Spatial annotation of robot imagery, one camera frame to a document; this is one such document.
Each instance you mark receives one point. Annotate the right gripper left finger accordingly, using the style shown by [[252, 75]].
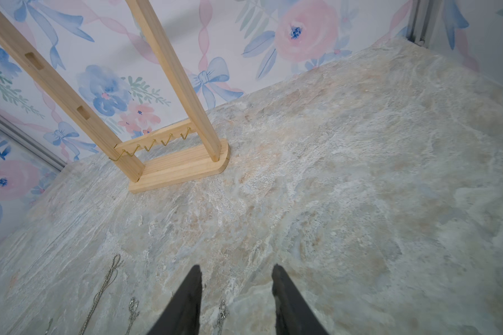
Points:
[[182, 314]]

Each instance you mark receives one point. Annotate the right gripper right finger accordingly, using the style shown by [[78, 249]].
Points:
[[293, 315]]

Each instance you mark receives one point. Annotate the wooden jewelry display stand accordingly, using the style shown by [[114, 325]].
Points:
[[99, 50]]

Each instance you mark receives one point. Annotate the left aluminium corner post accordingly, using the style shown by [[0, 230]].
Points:
[[28, 143]]

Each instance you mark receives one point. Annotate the aluminium corner post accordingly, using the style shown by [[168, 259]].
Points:
[[422, 21], [28, 143]]

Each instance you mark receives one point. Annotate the right aluminium corner post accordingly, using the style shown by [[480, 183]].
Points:
[[422, 21]]

